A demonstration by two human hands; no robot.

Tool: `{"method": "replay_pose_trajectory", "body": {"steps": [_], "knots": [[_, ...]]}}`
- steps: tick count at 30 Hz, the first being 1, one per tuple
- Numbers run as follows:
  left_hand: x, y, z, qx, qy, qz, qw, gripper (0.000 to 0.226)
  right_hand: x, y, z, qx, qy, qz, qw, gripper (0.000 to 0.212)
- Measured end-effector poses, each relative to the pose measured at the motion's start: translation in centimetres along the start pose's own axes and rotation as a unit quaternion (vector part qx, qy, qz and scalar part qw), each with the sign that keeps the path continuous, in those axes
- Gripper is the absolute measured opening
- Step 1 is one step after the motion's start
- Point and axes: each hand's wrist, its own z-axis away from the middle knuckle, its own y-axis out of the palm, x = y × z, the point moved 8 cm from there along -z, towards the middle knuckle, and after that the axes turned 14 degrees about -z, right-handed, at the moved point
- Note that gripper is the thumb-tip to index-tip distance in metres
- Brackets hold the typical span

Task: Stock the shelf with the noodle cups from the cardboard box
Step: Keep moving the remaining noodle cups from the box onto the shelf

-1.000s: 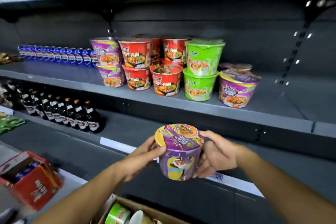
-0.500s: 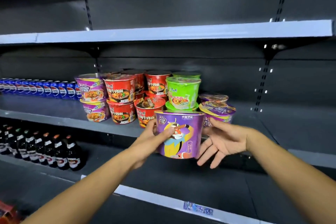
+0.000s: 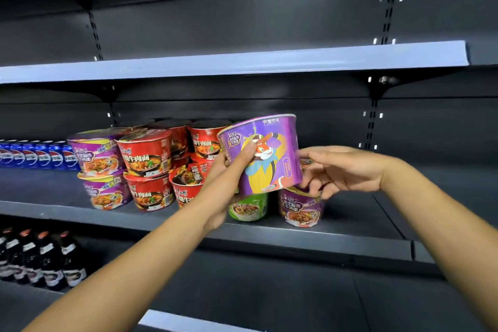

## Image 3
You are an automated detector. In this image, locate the green cup noodle bowl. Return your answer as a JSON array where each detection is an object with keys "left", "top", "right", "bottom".
[{"left": 228, "top": 192, "right": 269, "bottom": 223}]

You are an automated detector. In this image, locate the row of blue soda cans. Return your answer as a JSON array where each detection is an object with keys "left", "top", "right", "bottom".
[{"left": 0, "top": 139, "right": 80, "bottom": 170}]

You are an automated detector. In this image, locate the person's right hand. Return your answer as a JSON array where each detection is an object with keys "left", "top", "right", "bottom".
[{"left": 297, "top": 145, "right": 398, "bottom": 201}]

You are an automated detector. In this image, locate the person's left hand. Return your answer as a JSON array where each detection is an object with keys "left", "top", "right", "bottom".
[{"left": 197, "top": 141, "right": 258, "bottom": 233}]

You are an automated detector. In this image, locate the row of dark glass bottles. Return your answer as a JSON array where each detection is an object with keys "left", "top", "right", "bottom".
[{"left": 0, "top": 226, "right": 90, "bottom": 292}]

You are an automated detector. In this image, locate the person's right forearm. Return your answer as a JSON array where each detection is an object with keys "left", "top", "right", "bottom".
[{"left": 379, "top": 160, "right": 498, "bottom": 332}]

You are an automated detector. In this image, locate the person's left forearm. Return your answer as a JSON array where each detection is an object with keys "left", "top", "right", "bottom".
[{"left": 21, "top": 203, "right": 218, "bottom": 332}]

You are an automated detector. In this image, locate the dark metal store shelving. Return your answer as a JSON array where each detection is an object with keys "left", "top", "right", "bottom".
[{"left": 0, "top": 0, "right": 498, "bottom": 332}]

